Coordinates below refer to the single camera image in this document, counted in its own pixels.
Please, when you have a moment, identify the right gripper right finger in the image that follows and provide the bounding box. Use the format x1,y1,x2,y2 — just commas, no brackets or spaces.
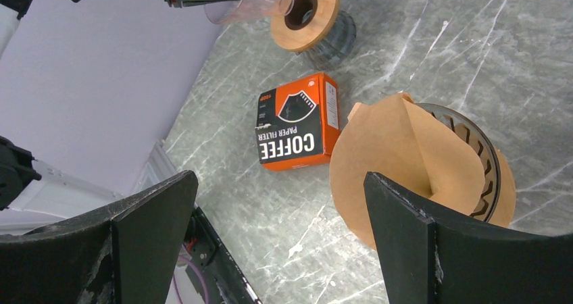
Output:
364,172,572,303

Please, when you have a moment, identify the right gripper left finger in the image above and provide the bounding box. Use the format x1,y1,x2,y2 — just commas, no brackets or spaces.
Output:
1,170,199,303

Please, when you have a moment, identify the pink clear plastic dripper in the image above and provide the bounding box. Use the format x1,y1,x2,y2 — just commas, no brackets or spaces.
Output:
204,0,294,24

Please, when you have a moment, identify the clear glass dripper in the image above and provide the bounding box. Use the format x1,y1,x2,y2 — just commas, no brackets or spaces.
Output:
411,103,515,226

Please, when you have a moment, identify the brown paper coffee filter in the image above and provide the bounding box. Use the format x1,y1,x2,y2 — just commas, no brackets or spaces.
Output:
328,91,487,251

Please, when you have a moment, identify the orange coffee filter box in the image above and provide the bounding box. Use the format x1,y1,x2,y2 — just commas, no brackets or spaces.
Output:
255,72,341,172

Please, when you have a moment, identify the grey glass dripper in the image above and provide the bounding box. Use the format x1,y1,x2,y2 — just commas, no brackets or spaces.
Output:
299,10,357,71

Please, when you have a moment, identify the black base frame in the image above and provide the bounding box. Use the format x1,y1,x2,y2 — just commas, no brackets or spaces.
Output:
182,206,262,304

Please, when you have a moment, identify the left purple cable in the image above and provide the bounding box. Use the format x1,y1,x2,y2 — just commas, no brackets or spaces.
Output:
172,255,210,304

